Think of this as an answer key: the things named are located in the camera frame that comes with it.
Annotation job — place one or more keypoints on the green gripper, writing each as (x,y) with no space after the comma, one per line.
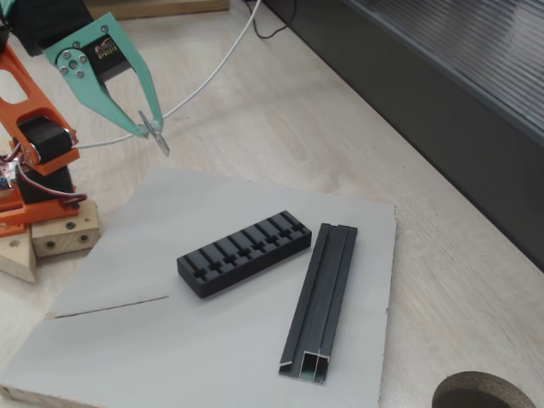
(103,59)

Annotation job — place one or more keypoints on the small metal pin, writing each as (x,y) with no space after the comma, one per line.
(162,144)

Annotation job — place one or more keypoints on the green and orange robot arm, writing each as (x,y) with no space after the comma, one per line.
(42,127)

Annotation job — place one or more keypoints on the black slotted holder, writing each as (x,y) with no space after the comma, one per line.
(255,259)

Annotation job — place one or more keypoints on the light wooden plank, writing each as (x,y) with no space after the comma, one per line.
(170,8)

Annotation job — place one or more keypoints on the red controller board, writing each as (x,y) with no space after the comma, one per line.
(4,176)

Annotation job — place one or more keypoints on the wooden block with screws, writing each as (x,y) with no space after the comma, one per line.
(64,234)

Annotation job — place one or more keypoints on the wooden base plank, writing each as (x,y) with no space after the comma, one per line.
(17,259)

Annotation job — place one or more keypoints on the grey chipboard panel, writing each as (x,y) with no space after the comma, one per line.
(170,340)

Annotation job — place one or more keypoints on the black aluminium profile rail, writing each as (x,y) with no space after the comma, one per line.
(323,297)

